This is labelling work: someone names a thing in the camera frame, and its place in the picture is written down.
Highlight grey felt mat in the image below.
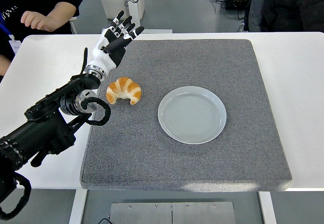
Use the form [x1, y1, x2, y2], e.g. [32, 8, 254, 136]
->
[79, 39, 293, 192]

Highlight grey metal plate with screws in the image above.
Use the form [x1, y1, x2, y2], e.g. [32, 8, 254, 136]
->
[109, 201, 236, 224]

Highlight grey round plate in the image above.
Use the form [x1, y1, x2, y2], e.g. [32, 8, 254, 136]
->
[157, 86, 227, 145]

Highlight golden croissant bread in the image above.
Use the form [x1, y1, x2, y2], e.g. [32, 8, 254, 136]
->
[106, 76, 142, 106]

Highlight person's hand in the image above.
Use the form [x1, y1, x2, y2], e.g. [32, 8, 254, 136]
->
[20, 11, 52, 31]

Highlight person in dark coat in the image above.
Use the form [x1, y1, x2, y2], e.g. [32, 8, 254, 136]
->
[244, 0, 324, 32]

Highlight white id badge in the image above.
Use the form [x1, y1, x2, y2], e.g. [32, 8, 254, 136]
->
[9, 34, 22, 55]

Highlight white table leg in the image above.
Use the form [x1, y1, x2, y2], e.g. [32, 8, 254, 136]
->
[258, 191, 278, 224]
[68, 190, 88, 224]

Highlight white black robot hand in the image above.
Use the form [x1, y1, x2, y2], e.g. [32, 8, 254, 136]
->
[86, 10, 145, 74]

